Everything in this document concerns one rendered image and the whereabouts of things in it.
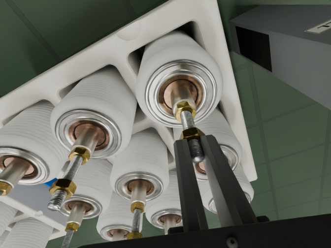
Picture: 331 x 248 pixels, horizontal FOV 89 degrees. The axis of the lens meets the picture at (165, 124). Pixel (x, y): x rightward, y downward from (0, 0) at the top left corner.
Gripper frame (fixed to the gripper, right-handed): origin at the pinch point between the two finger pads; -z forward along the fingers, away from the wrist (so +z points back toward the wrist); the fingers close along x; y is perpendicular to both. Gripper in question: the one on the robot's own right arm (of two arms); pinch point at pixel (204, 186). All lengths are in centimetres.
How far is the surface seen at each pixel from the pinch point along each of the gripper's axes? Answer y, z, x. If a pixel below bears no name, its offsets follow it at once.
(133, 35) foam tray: -5.6, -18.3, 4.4
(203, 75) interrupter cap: -1.9, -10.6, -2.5
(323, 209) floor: 90, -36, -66
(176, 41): -4.7, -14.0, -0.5
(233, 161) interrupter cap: 11.3, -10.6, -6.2
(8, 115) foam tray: 1.8, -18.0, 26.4
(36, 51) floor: -4.4, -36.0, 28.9
